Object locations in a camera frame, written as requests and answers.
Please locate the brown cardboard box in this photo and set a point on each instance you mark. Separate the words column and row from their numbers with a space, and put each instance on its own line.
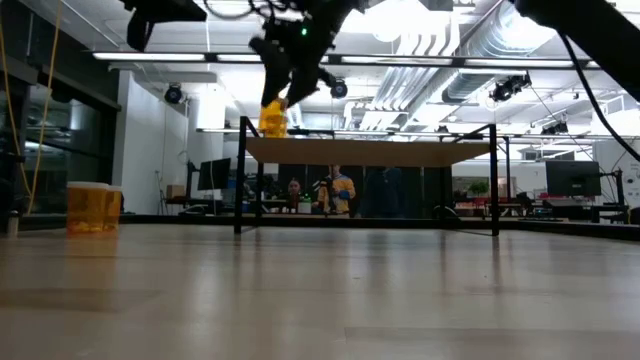
column 176, row 192

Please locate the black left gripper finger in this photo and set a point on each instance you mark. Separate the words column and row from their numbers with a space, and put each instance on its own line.
column 177, row 10

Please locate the black computer monitor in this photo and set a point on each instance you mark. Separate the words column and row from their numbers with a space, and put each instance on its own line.
column 215, row 174
column 572, row 177

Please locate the person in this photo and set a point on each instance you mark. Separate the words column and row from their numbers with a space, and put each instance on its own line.
column 384, row 192
column 294, row 190
column 340, row 192

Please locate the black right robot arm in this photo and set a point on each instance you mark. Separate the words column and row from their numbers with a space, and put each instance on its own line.
column 590, row 30

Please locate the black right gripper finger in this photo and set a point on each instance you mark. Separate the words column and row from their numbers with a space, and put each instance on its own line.
column 275, row 70
column 302, row 87

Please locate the small white cylinder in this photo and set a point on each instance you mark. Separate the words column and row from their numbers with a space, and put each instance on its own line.
column 13, row 224

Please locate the black partition panels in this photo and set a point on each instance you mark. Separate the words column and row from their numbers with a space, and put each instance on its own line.
column 425, row 192

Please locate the wooden shelf black metal frame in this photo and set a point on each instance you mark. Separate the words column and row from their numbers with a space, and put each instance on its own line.
column 360, row 152

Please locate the black round ceiling spotlight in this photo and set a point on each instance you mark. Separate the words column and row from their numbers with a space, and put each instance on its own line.
column 173, row 94
column 340, row 90

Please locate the black ceiling track lights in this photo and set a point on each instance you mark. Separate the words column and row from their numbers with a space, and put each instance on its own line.
column 555, row 129
column 510, row 89

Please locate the green leafy office plant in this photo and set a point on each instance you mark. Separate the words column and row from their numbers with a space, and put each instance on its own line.
column 478, row 188

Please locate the orange medicine bottle white cap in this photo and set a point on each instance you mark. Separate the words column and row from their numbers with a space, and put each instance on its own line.
column 273, row 122
column 115, row 207
column 87, row 207

